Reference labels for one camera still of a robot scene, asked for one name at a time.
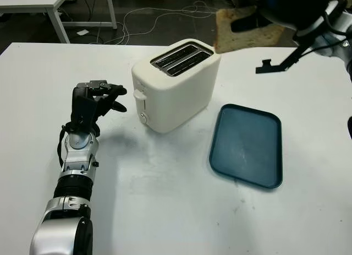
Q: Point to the white two-slot toaster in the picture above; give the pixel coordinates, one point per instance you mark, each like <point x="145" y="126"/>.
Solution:
<point x="178" y="100"/>

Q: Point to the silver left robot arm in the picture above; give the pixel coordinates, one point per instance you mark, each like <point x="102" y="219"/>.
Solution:
<point x="77" y="161"/>

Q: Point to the toasted bread slice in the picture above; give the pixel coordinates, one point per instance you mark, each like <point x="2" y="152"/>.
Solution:
<point x="233" y="41"/>

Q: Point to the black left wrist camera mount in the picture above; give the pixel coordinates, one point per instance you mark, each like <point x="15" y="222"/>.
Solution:
<point x="83" y="111"/>

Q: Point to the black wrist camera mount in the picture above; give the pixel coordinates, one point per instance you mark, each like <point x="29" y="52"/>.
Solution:
<point x="270" y="69"/>
<point x="83" y="111"/>

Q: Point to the white office desk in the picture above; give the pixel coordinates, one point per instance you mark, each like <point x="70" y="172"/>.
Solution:
<point x="27" y="1"/>

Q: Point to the white toaster lever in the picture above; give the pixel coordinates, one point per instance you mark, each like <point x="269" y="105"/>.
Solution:
<point x="139" y="94"/>

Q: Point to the blue plastic tray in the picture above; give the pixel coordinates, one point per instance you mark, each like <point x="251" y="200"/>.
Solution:
<point x="244" y="145"/>

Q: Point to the white paper sheet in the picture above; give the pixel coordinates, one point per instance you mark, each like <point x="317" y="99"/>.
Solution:
<point x="82" y="32"/>

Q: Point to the white toaster dial knob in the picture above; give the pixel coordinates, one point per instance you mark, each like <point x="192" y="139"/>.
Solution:
<point x="143" y="117"/>

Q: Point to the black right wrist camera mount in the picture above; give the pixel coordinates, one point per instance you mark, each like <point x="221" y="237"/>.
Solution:
<point x="270" y="69"/>

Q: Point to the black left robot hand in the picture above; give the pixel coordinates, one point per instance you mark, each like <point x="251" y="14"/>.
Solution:
<point x="108" y="100"/>

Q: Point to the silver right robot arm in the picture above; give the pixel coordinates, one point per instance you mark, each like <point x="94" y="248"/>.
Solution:
<point x="341" y="21"/>

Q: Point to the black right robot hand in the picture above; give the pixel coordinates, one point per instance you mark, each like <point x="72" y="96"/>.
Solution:
<point x="291" y="7"/>

